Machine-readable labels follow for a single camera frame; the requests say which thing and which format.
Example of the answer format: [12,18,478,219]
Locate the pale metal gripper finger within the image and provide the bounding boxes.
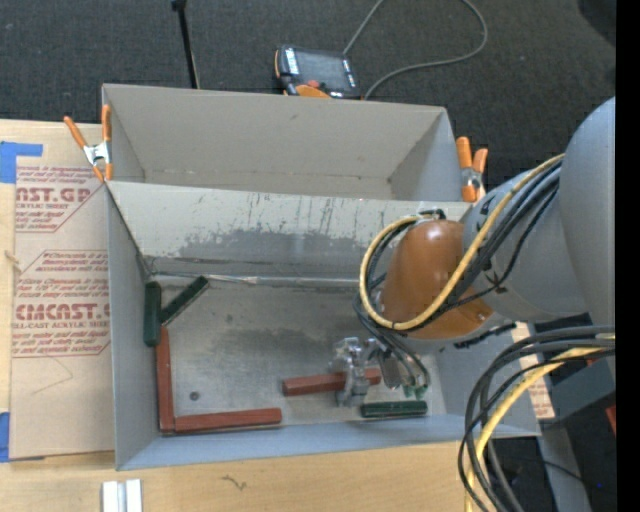
[335,371,370,408]
[329,337,366,374]

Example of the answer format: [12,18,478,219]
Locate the red-brown block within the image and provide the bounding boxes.
[154,326,177,434]
[173,407,284,435]
[281,368,383,398]

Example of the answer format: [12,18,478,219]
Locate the dark green flat block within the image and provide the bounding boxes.
[159,275,210,327]
[143,280,164,348]
[360,400,430,419]

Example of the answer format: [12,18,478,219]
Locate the grey metal bin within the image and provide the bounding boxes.
[101,83,543,472]

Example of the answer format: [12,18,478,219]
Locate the brown cardboard board red print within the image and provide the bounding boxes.
[0,118,117,464]

